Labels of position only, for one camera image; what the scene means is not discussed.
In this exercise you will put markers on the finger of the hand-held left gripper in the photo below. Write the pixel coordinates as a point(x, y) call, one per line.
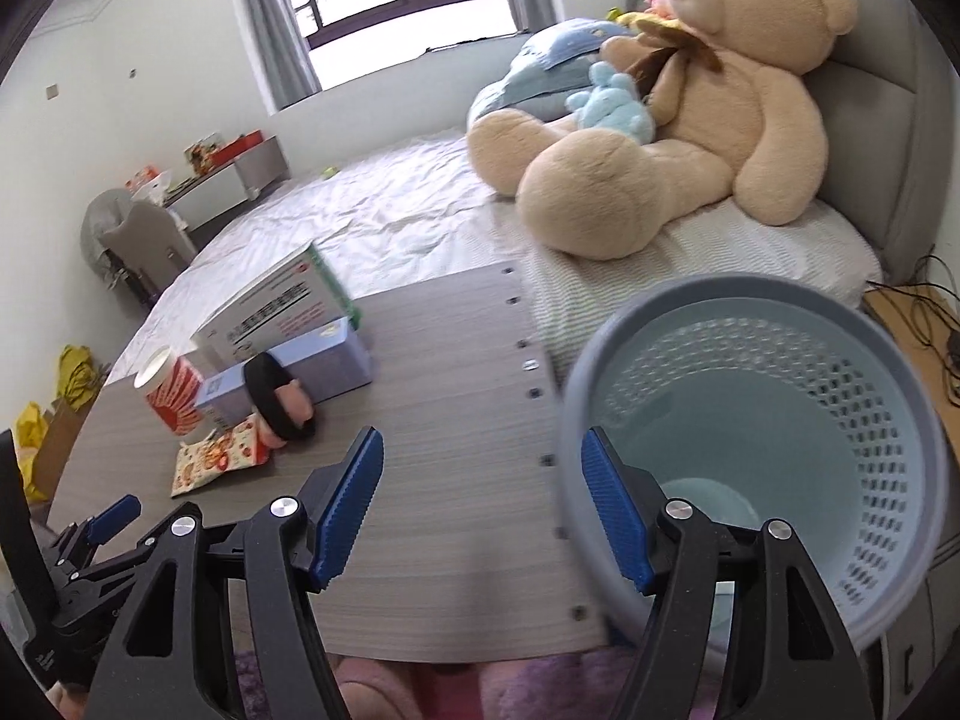
point(112, 566)
point(112, 515)

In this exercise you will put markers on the red striped paper cup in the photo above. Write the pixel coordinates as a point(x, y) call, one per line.
point(172, 390)

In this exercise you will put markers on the black roll with pink core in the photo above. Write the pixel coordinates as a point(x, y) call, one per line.
point(274, 397)

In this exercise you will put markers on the blue perforated plastic basket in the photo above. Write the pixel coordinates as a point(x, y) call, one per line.
point(862, 405)

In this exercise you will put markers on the wooden nightstand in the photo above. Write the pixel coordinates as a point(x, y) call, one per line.
point(892, 315)

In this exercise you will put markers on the checked mattress cover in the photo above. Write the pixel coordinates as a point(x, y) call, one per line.
point(750, 255)

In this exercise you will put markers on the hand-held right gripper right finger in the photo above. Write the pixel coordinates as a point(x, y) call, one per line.
point(611, 510)

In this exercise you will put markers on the lavender carton box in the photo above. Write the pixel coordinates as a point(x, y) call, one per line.
point(330, 360)

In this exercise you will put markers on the white and green medicine box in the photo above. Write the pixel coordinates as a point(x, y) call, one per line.
point(277, 300)

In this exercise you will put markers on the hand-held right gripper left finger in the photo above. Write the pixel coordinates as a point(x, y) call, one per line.
point(349, 510)

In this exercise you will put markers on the white crumpled bed sheet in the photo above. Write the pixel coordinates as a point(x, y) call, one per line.
point(337, 202)

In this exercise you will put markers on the blue patterned pillow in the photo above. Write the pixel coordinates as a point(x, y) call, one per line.
point(570, 41)

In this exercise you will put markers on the grey desk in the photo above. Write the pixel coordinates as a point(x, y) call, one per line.
point(225, 187)

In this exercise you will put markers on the grey chair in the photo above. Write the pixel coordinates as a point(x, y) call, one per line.
point(142, 240)

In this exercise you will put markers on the colourful picture box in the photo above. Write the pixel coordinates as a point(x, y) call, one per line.
point(202, 154)

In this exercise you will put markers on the white plastic bag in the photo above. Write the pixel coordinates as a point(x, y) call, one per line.
point(150, 184)

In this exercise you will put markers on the red box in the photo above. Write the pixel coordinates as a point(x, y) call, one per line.
point(236, 148)

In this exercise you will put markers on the grey upholstered bed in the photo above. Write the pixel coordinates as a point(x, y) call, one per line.
point(885, 105)

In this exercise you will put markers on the dark framed window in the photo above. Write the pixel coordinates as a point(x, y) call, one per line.
point(397, 0)

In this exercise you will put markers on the small blue plush toy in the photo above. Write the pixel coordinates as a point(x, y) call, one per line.
point(615, 109)

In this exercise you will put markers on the person's fuzzy pink trousers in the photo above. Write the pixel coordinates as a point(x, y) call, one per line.
point(450, 690)

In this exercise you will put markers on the brown cardboard box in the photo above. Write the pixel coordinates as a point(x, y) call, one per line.
point(60, 442)

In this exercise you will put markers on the large beige teddy bear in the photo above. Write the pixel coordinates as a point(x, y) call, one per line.
point(675, 127)

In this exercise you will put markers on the patterned snack packet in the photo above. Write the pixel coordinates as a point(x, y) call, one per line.
point(217, 457)

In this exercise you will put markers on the yellow plush toy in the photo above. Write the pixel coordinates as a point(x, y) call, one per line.
point(637, 21)

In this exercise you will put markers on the yellow bag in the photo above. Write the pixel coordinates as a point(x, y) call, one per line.
point(79, 375)
point(31, 450)

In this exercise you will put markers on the pink plush toy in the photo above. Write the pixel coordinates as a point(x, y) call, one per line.
point(660, 1)

